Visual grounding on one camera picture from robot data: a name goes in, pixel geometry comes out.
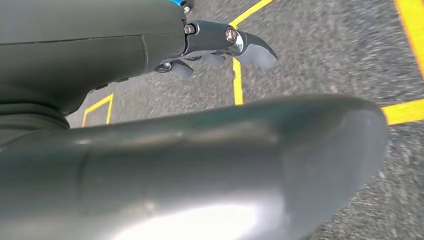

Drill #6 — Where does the blue metal shelf rack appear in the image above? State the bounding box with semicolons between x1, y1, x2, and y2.
169;0;196;15

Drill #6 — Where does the yellow floor tape square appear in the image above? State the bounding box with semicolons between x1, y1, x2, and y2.
81;93;115;129
228;0;424;126

